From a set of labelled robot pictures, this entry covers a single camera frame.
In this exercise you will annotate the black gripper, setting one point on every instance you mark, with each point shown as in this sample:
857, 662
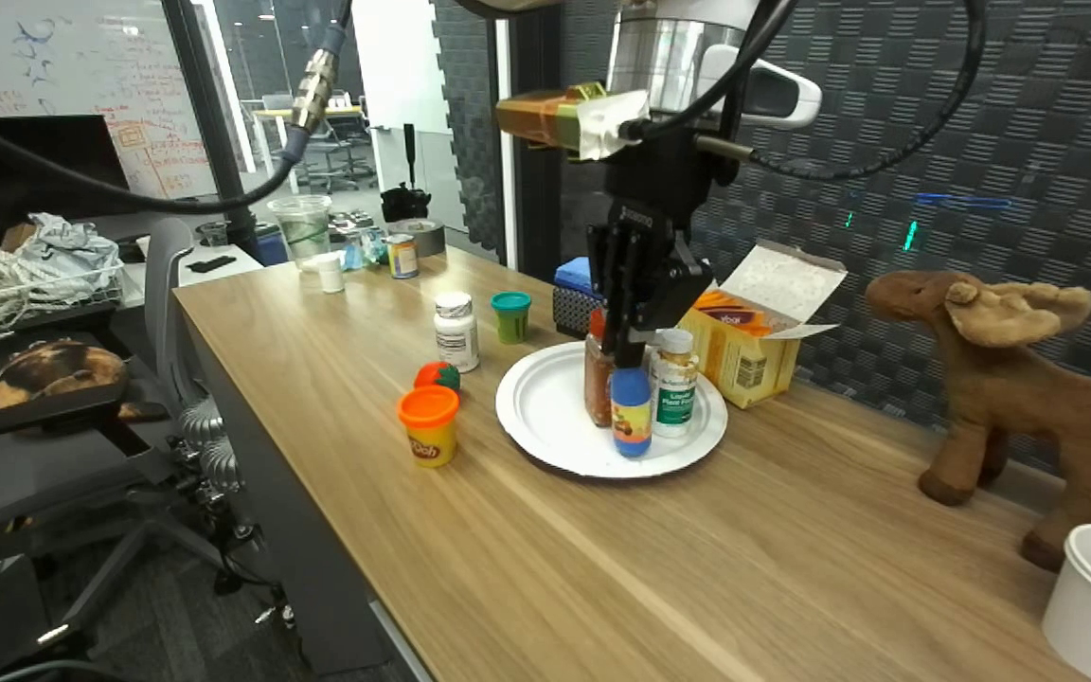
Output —
661, 177

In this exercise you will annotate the spice bottle red lid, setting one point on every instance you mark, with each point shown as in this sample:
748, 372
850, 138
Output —
598, 391

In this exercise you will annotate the white supplement bottle green label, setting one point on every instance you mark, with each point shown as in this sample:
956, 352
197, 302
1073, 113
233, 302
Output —
676, 400

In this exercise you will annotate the dough can green lid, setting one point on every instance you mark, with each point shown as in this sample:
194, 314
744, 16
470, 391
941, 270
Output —
513, 315

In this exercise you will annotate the blue toy bottle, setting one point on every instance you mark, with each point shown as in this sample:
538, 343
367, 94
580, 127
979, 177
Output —
631, 422

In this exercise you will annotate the orange cup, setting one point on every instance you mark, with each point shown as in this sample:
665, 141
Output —
431, 436

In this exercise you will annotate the white paper plate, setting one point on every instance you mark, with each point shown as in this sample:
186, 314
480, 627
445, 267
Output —
547, 403

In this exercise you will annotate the red toy strawberry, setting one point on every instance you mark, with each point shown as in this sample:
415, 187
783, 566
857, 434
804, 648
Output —
432, 372

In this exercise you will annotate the brown moose plush toy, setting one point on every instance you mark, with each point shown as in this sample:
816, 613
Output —
1040, 403

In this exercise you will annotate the blue and black patterned box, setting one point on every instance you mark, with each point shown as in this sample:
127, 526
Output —
574, 296

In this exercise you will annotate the yellow open cardboard box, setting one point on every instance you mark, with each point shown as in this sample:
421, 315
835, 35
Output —
754, 363

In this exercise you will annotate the white light strip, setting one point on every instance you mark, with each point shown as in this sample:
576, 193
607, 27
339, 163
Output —
504, 177

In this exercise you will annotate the white pill bottle grey label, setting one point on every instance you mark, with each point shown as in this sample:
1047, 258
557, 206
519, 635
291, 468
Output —
458, 335

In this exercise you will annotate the white wrist-mounted device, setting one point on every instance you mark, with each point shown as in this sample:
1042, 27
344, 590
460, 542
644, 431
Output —
777, 94

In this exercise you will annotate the small glass jar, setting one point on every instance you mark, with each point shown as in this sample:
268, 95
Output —
405, 254

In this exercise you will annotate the black desk object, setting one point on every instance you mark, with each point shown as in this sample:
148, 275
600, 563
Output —
406, 203

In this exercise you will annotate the blue tape strip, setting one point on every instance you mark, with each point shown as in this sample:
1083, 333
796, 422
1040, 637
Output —
963, 198

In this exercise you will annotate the clear plastic container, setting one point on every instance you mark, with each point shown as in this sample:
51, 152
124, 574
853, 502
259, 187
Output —
301, 230

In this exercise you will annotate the white background table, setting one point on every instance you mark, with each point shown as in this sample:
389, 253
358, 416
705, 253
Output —
305, 119

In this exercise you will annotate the white side table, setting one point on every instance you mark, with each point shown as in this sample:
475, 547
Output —
209, 287

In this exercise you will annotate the black metal pole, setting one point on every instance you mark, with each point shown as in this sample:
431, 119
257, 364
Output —
208, 127

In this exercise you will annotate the grey office chair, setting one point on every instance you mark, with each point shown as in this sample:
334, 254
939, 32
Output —
172, 328

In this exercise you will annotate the grey clothes pile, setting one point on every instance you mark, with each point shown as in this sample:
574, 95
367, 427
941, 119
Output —
66, 258

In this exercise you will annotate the brown black patterned cushion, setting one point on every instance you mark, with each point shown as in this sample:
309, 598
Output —
59, 372

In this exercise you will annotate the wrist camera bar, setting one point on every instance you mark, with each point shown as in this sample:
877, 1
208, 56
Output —
557, 119

